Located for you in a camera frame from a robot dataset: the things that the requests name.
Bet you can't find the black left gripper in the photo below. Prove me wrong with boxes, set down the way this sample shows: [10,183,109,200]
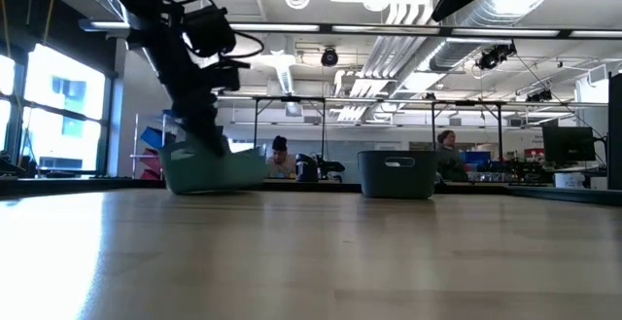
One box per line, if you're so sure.
[164,58,253,159]

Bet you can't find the green plastic bin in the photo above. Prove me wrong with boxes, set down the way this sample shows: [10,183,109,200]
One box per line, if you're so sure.
[156,137,269,196]

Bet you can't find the blue plastic bin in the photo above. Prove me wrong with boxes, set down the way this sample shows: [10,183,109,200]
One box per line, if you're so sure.
[357,150,438,200]

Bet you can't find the blue storage crate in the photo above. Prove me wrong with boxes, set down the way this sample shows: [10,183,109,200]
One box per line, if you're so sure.
[139,125,177,150]
[459,150,493,166]

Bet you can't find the red storage crate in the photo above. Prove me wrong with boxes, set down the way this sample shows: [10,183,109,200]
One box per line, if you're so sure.
[139,147,165,181]

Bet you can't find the white shelf rack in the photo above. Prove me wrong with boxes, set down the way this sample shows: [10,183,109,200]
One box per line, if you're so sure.
[129,112,184,180]

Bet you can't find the person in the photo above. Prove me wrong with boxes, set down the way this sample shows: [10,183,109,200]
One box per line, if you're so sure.
[264,134,297,178]
[434,129,470,184]

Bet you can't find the black lab robot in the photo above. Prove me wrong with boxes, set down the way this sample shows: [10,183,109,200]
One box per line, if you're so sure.
[294,153,347,183]

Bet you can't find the black angled stand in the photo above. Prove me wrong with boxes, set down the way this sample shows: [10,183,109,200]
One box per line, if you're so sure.
[0,155,25,178]

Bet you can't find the black beam with light strips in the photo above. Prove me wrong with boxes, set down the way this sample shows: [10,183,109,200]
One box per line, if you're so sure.
[80,19,622,40]

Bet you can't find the black computer monitor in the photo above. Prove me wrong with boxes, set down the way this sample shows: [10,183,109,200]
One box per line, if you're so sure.
[541,124,598,163]

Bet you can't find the dark partition panel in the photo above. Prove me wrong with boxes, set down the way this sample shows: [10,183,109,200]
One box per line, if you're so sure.
[606,71,622,191]

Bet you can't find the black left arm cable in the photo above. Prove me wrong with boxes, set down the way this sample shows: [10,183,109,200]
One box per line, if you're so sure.
[164,0,266,61]

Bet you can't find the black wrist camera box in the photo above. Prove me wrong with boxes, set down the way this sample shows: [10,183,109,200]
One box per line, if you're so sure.
[182,4,238,59]

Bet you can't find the round black camera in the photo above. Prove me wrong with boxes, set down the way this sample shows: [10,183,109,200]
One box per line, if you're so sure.
[320,46,340,68]

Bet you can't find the yellow hanging cord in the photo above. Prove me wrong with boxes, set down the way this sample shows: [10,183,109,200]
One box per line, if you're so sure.
[42,0,55,44]

